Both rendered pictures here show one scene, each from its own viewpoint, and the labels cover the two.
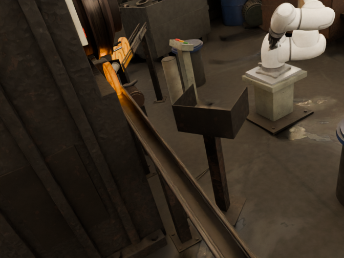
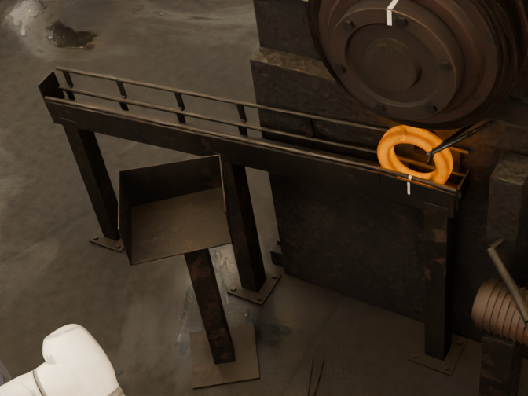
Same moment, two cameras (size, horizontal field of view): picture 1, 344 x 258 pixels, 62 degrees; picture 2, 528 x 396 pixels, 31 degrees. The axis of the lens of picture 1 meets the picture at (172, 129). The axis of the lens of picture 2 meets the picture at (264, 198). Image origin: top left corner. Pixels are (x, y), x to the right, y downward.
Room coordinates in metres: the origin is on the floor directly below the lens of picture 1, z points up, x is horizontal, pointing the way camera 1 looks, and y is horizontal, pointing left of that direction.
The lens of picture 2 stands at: (2.54, -1.00, 2.34)
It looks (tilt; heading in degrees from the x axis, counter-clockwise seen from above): 46 degrees down; 143
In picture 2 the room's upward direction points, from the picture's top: 10 degrees counter-clockwise
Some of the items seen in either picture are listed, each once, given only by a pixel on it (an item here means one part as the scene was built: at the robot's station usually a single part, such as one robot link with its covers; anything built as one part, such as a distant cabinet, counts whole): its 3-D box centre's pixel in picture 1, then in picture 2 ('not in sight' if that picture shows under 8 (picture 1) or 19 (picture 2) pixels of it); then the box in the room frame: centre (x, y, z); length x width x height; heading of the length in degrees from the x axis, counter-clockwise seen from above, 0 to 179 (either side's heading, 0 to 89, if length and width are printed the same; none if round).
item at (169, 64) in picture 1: (174, 87); not in sight; (2.26, -0.11, 0.26); 0.12 x 0.12 x 0.52
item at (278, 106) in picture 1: (273, 97); not in sight; (1.86, -0.82, 0.16); 0.40 x 0.40 x 0.31; 20
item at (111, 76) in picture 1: (112, 79); (414, 158); (1.48, 0.25, 0.75); 0.18 x 0.03 x 0.18; 18
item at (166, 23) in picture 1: (163, 23); not in sight; (4.20, -0.26, 0.39); 1.03 x 0.83 x 0.77; 122
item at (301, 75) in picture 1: (273, 76); not in sight; (1.86, -0.82, 0.33); 0.32 x 0.32 x 0.04; 20
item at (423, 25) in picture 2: (106, 2); (394, 61); (1.51, 0.15, 1.11); 0.28 x 0.06 x 0.28; 17
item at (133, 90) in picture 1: (139, 120); (517, 363); (1.83, 0.22, 0.27); 0.22 x 0.13 x 0.53; 17
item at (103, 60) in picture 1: (104, 79); (511, 201); (1.70, 0.33, 0.68); 0.11 x 0.08 x 0.24; 107
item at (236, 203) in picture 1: (219, 159); (196, 281); (1.07, -0.19, 0.36); 0.26 x 0.20 x 0.72; 52
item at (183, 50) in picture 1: (187, 74); not in sight; (2.35, -0.25, 0.31); 0.24 x 0.16 x 0.62; 17
